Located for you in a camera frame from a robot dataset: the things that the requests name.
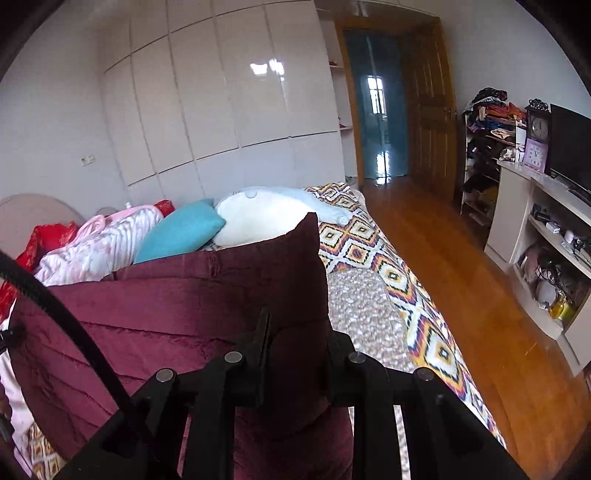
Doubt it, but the white television cabinet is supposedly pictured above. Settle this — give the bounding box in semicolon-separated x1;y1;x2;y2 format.
484;159;591;377

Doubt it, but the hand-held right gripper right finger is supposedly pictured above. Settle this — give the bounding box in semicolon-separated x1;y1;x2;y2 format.
325;330;532;480

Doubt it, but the yellow container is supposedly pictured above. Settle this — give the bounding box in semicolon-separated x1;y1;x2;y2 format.
549;295;575;321

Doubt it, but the wooden door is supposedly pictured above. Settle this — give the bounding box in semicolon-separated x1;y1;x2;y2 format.
399;21;458;201

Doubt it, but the red cloth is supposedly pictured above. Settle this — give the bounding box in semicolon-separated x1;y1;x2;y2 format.
0;199;176;319

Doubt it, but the black cable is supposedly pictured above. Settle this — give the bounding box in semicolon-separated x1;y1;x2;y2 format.
0;250;144;416

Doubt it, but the ornate dark clock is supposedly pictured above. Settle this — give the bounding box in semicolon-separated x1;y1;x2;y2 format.
525;98;551;141

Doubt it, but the white rack with clothes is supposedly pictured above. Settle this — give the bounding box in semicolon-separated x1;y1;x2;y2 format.
461;88;527;227

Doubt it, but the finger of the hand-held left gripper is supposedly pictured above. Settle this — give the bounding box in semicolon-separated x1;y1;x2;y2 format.
0;323;27;356

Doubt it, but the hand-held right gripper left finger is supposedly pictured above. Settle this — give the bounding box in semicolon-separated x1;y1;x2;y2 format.
51;308;271;480

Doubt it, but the pink headboard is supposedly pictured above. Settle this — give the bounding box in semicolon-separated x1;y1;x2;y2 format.
0;194;86;259

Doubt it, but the teal pillow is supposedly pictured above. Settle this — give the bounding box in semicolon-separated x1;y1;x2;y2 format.
133;198;227;265

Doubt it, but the white pink comforter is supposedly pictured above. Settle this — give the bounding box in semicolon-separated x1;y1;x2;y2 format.
0;205;164;478

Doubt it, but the black television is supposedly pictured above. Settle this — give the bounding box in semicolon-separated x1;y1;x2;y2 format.
547;104;591;206

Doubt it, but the white plush pillow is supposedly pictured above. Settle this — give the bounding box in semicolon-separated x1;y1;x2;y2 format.
213;186;354;247

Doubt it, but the white glossy wardrobe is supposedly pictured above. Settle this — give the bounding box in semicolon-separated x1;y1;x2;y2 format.
99;0;358;204

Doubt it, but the pink clock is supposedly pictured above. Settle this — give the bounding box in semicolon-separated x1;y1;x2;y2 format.
523;138;548;172

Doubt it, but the geometric patterned blanket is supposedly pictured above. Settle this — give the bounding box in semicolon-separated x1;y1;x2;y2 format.
305;182;506;450

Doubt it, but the maroon puffer jacket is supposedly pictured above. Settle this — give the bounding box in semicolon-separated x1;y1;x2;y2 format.
9;212;354;480

